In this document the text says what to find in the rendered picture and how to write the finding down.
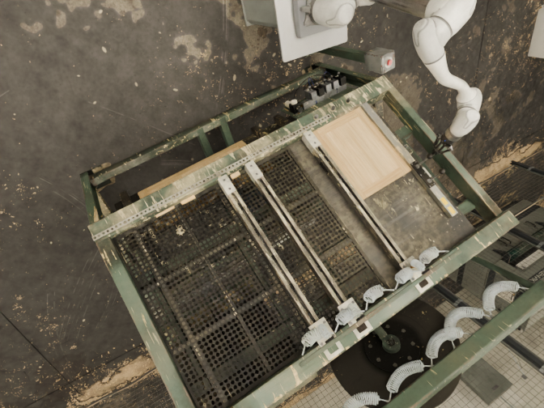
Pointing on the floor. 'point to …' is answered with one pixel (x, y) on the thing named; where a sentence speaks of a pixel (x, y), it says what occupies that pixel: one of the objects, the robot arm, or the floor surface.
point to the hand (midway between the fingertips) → (434, 152)
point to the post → (345, 53)
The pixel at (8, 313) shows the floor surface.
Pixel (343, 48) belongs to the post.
